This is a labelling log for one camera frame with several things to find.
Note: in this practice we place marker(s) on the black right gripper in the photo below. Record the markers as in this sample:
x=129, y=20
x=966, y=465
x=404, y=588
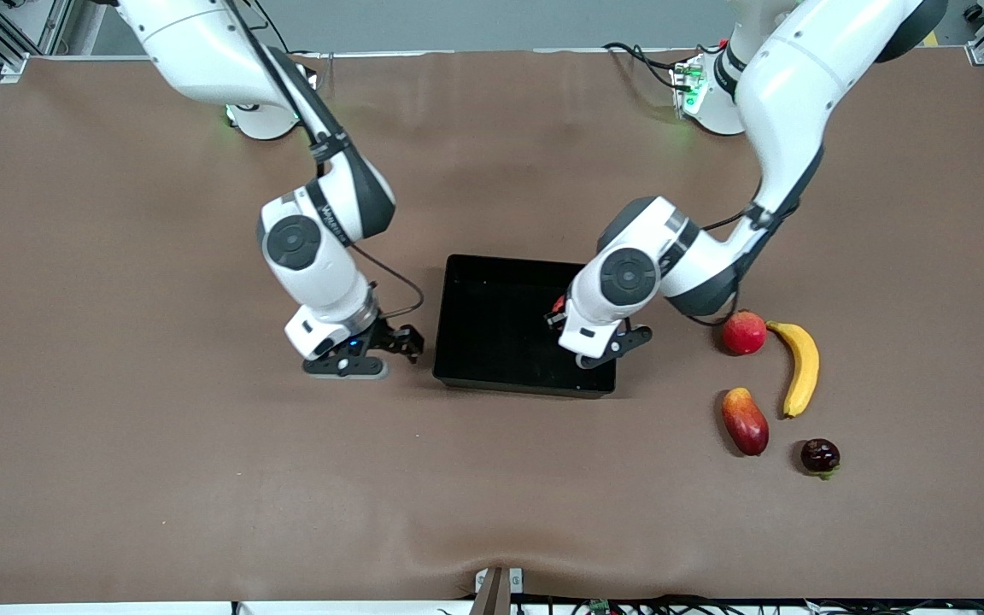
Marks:
x=386, y=334

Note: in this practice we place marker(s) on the black plastic box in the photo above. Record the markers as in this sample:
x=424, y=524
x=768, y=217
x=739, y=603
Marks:
x=492, y=333

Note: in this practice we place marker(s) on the red yellow apple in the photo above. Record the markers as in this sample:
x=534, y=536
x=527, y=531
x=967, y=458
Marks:
x=559, y=303

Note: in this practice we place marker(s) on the yellow banana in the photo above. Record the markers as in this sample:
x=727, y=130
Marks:
x=803, y=367

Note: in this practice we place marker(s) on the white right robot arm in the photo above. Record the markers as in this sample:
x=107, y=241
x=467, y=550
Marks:
x=321, y=273

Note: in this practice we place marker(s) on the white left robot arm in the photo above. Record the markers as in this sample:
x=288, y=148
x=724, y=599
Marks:
x=791, y=85

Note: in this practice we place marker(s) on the brown table mat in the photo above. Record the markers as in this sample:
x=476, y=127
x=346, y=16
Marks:
x=492, y=478

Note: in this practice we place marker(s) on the red orange mango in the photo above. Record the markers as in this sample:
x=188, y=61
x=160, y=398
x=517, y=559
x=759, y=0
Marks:
x=746, y=423

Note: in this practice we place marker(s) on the dark purple mangosteen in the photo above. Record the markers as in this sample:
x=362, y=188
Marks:
x=820, y=456

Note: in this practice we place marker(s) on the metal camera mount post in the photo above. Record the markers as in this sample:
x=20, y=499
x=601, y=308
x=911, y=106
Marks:
x=492, y=598

